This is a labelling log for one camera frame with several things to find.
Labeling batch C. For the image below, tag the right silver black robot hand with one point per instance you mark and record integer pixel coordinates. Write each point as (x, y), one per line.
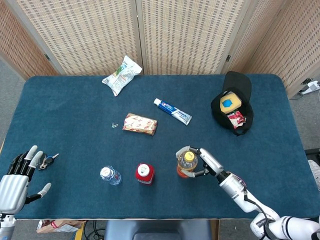
(212, 161)

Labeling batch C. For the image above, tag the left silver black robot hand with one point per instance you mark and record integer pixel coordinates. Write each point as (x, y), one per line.
(12, 190)

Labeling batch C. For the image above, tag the orange tea bottle yellow cap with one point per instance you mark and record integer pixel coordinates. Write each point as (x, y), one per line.
(186, 163)

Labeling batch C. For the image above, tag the red juice bottle white cap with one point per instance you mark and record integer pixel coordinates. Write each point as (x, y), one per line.
(145, 175)

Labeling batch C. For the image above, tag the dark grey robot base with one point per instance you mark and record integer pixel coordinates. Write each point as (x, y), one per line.
(155, 230)

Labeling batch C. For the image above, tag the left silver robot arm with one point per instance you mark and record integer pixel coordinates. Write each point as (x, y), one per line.
(6, 227)

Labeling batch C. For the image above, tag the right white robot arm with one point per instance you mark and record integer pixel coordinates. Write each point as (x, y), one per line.
(235, 190)

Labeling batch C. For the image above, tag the bunch of keys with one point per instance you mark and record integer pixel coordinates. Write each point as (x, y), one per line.
(48, 160)

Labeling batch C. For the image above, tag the red white small packet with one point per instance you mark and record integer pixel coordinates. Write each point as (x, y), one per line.
(236, 118)

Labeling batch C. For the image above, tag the yellow sponge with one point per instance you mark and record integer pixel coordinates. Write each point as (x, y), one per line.
(235, 98)

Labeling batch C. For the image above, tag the white blue toothpaste tube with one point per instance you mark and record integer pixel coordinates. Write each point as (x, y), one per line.
(170, 108)

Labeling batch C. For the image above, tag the beige red snack packet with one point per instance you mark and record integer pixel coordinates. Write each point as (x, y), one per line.
(138, 123)

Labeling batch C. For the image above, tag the black baseball cap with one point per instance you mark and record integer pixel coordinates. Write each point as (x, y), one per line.
(237, 80)

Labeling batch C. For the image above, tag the blue tablecloth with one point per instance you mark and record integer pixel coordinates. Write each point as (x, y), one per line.
(75, 112)

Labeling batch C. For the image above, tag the clear water bottle white cap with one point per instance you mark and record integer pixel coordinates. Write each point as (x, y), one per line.
(112, 176)

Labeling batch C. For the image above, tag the black screen hinge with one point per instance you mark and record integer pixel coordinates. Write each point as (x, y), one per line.
(228, 58)
(47, 57)

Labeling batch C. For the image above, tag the silver paper clip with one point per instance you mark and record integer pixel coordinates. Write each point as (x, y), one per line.
(113, 125)

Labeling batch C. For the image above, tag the white green snack bag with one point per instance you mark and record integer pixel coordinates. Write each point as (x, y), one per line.
(122, 75)

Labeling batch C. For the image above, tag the woven folding screen panel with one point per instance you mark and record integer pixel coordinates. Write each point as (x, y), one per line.
(190, 32)
(20, 45)
(282, 45)
(87, 32)

